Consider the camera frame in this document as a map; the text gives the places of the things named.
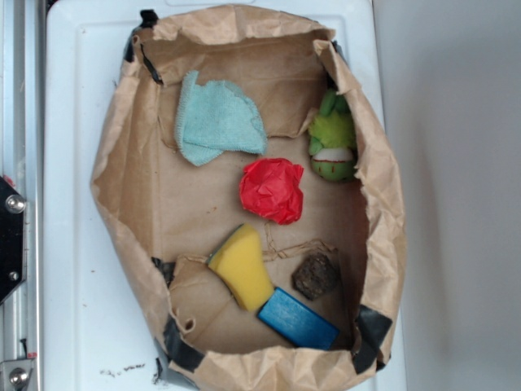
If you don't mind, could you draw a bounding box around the light blue cloth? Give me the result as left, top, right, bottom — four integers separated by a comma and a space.
174, 70, 268, 166

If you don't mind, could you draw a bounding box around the crumpled red paper ball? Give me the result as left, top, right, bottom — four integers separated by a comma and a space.
239, 158, 304, 225

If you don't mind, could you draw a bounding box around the yellow sponge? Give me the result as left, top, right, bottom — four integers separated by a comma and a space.
207, 223, 274, 312

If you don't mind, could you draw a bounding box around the green plush toy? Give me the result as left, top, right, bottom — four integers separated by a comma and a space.
308, 89, 357, 182

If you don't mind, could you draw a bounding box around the dark brown rock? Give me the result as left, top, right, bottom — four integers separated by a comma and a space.
291, 253, 339, 301

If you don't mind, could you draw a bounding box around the blue wooden block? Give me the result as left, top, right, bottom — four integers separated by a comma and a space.
257, 288, 339, 350

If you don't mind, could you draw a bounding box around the white plastic bin lid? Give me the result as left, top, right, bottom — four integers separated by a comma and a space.
42, 0, 409, 391

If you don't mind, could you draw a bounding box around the black bracket plate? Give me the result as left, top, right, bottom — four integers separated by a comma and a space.
0, 177, 27, 305

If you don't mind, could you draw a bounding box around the aluminium frame rail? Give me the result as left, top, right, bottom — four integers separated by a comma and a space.
1, 1, 47, 390

